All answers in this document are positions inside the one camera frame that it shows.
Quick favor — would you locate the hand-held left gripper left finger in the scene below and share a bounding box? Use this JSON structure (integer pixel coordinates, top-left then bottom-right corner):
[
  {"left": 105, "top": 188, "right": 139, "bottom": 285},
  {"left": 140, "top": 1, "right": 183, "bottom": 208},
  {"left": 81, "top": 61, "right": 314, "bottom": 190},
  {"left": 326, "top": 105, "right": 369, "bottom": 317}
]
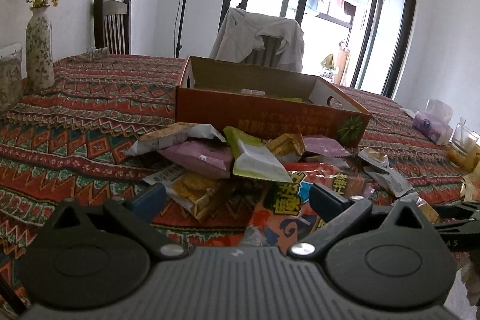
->
[{"left": 49, "top": 183, "right": 190, "bottom": 261}]

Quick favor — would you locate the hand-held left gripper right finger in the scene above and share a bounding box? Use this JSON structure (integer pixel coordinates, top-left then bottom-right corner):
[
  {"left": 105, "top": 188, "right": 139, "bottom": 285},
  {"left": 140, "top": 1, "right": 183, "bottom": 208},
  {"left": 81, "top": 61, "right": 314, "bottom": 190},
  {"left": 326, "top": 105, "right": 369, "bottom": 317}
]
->
[{"left": 288, "top": 183, "right": 437, "bottom": 261}]

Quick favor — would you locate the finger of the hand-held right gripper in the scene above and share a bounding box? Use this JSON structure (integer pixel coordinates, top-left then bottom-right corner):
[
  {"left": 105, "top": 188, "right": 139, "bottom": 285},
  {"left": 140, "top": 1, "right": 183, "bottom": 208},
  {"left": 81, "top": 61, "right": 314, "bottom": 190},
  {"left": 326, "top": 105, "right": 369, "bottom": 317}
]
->
[{"left": 433, "top": 201, "right": 480, "bottom": 232}]

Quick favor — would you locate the beige snack packet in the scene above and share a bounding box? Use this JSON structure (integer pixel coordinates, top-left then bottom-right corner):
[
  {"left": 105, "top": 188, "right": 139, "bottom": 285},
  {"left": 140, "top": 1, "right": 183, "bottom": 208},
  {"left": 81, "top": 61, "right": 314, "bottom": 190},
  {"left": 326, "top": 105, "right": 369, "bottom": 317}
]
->
[{"left": 410, "top": 193, "right": 440, "bottom": 224}]

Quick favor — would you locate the large red snack bag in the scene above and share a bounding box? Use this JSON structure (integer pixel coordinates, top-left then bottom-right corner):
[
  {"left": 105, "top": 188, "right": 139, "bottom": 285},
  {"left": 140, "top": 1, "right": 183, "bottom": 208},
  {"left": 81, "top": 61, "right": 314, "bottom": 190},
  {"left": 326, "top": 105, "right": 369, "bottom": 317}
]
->
[{"left": 240, "top": 162, "right": 376, "bottom": 247}]

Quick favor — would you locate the pink snack packet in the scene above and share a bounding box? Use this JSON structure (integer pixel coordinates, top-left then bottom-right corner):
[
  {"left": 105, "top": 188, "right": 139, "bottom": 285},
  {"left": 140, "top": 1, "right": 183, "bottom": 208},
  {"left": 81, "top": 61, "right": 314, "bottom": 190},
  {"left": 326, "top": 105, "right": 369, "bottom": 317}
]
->
[
  {"left": 159, "top": 141, "right": 235, "bottom": 179},
  {"left": 302, "top": 136, "right": 353, "bottom": 158}
]

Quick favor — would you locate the white and gold snack packet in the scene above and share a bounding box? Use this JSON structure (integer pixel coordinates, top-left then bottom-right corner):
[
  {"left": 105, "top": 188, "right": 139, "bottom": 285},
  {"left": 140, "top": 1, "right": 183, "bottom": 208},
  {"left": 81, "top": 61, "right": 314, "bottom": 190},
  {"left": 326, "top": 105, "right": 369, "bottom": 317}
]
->
[{"left": 357, "top": 148, "right": 389, "bottom": 171}]

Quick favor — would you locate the white-ended yellow cracker packet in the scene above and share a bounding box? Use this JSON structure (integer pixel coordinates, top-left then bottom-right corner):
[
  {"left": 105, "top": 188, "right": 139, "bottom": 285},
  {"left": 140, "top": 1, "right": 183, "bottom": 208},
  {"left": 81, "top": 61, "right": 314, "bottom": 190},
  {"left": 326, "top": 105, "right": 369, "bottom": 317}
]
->
[{"left": 124, "top": 123, "right": 226, "bottom": 156}]

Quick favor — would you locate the orange cardboard box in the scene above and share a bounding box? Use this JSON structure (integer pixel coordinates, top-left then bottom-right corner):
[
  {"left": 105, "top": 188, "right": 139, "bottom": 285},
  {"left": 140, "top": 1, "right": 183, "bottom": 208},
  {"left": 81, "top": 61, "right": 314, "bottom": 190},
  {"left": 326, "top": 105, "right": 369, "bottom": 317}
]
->
[{"left": 175, "top": 55, "right": 372, "bottom": 148}]

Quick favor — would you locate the gold crinkled wrapper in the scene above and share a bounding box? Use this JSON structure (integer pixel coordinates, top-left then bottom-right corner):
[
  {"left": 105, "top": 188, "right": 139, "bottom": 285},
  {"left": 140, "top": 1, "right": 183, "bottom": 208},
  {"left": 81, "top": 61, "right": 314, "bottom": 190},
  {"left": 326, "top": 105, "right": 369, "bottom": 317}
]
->
[{"left": 459, "top": 173, "right": 480, "bottom": 201}]

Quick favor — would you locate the yellow wrapped snack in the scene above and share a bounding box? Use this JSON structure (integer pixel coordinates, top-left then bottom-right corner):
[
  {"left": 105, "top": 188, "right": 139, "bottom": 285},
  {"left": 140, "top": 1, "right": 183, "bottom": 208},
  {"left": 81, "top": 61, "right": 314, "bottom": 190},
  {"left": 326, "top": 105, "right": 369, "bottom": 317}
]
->
[{"left": 447, "top": 147, "right": 480, "bottom": 171}]

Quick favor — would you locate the purple tissue pack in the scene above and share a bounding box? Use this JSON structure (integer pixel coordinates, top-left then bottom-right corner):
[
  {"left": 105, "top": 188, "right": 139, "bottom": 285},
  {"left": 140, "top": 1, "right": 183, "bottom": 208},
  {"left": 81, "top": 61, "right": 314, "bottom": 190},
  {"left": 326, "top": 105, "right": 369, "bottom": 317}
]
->
[{"left": 412, "top": 99, "right": 455, "bottom": 145}]

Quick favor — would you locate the wooden board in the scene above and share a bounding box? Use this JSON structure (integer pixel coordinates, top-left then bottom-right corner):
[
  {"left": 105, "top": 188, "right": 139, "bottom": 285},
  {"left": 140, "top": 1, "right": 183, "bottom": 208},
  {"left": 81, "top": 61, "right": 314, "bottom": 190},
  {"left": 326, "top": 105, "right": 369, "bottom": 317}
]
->
[{"left": 335, "top": 40, "right": 352, "bottom": 85}]

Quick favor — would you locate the crumpled plastic wrapper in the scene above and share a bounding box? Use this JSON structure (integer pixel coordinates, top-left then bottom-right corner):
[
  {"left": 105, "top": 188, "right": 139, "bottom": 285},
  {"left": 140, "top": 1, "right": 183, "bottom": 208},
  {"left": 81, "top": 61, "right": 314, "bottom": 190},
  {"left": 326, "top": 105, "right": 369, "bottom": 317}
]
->
[{"left": 80, "top": 47, "right": 110, "bottom": 61}]

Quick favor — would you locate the dark wooden chair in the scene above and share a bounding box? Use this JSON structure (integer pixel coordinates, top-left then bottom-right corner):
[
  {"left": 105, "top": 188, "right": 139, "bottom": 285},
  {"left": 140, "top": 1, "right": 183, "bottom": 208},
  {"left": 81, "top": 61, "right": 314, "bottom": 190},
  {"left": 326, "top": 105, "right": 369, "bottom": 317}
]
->
[
  {"left": 92, "top": 0, "right": 133, "bottom": 55},
  {"left": 243, "top": 36, "right": 290, "bottom": 68}
]

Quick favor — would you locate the glass storage jar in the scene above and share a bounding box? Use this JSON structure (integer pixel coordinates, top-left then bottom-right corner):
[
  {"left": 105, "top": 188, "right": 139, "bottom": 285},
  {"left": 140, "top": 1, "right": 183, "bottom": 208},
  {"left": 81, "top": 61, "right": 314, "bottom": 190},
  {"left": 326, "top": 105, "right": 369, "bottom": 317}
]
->
[{"left": 0, "top": 45, "right": 25, "bottom": 113}]

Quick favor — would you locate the floral ceramic vase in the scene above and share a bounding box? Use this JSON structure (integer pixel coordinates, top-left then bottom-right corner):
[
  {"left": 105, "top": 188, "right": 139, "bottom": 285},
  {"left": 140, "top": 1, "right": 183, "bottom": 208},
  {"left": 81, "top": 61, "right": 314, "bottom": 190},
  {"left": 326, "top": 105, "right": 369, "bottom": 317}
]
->
[{"left": 25, "top": 7, "right": 56, "bottom": 90}]

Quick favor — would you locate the beige jacket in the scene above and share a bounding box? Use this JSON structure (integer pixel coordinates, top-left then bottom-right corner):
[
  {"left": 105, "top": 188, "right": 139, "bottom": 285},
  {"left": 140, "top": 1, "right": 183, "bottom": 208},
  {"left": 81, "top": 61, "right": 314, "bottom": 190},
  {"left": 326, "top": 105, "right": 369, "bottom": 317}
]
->
[{"left": 208, "top": 7, "right": 305, "bottom": 73}]

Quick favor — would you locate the black framed glass door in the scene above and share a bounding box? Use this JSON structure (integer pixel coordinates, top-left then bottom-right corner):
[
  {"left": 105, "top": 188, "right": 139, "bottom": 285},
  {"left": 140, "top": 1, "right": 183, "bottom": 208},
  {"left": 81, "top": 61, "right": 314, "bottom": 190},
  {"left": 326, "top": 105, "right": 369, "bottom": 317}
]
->
[{"left": 219, "top": 0, "right": 420, "bottom": 100}]

